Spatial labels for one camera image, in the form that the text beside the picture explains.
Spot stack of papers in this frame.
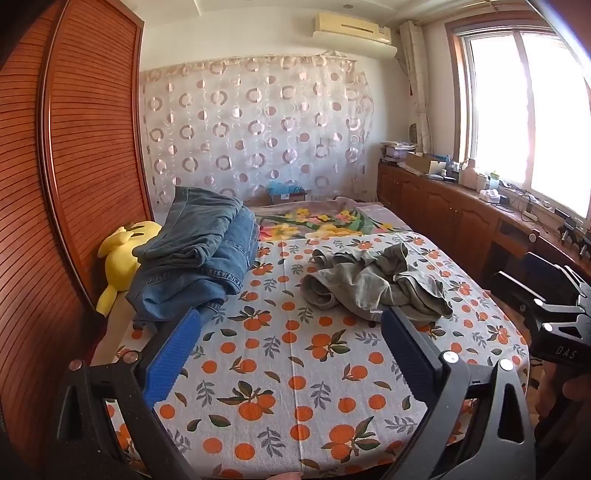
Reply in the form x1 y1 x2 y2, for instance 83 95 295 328
379 141 419 162

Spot sheer circle pattern curtain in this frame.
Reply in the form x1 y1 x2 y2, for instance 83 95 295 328
141 53 376 208

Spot blue denim jeans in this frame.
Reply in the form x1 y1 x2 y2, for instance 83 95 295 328
126 209 258 330

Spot grey-green pants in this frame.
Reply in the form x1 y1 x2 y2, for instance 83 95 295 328
301 243 454 322

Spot long wooden cabinet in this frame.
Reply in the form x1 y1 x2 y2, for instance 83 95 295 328
378 161 591 298

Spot grey-blue jeans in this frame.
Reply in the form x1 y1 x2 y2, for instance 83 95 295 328
134 187 244 274

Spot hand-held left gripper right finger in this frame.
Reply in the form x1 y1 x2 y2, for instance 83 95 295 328
381 305 536 480

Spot floral blanket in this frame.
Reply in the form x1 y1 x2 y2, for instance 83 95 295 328
252 198 413 241

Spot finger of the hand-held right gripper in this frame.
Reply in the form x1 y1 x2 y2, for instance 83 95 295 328
490 271 548 320
525 252 583 289

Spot blue plastic bag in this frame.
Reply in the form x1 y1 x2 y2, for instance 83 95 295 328
268 181 303 198

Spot yellow plush toy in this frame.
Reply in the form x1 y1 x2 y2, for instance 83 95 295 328
96 220 162 317

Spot orange fruit print bedsheet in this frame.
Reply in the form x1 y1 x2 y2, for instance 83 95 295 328
90 231 529 480

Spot window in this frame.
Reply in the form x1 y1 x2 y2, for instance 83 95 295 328
455 25 591 220

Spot open cardboard box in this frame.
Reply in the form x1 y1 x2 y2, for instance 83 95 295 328
405 152 451 177

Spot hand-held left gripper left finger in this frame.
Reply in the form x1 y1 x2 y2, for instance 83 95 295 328
55 307 204 480

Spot cream air conditioner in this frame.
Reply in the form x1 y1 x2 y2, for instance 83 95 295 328
312 13 399 58

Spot white window curtain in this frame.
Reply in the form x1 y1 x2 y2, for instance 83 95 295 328
399 21 435 155

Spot wooden headboard panel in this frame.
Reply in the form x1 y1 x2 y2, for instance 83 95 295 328
0 0 155 480

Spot person's right hand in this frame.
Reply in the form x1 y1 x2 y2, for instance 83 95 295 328
538 362 591 444

